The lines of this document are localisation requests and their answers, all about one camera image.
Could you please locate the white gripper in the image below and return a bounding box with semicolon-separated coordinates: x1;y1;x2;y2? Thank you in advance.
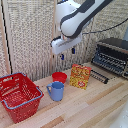
50;32;83;61

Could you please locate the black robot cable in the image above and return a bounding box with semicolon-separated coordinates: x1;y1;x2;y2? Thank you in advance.
82;17;128;36

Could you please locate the metal oven tray rack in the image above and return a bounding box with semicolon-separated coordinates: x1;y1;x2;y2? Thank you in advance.
92;51;128;75

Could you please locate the black toaster oven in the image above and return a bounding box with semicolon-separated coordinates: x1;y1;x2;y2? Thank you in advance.
91;37;128;80

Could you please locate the yellow red food box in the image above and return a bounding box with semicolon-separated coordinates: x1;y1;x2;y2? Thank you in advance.
69;64;92;91

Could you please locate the red plastic shopping basket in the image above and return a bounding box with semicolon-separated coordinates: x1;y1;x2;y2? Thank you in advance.
0;72;45;124

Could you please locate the woven folding screen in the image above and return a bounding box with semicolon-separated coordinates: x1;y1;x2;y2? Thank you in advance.
0;0;128;82

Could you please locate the blue plastic mug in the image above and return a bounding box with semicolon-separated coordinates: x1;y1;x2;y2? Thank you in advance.
46;81;65;102

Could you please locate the red plastic bowl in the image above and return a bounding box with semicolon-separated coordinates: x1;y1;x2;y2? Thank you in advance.
51;71;68;84

